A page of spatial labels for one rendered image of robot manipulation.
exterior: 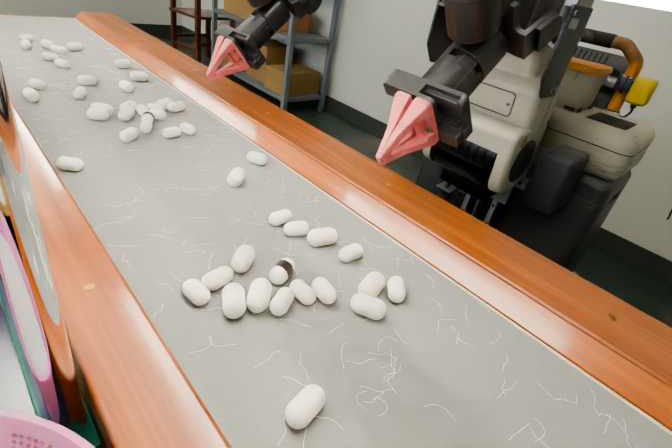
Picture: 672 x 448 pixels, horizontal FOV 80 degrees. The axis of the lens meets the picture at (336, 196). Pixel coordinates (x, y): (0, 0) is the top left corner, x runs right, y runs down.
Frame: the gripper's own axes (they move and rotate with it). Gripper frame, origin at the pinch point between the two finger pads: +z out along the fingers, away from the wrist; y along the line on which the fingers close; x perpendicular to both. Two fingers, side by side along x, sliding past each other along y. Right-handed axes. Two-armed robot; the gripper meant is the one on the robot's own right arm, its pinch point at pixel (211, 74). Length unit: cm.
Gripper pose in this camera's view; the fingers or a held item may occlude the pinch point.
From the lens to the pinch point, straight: 83.5
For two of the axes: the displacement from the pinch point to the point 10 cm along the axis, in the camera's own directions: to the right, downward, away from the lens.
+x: 3.5, 4.9, 8.0
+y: 6.8, 4.5, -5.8
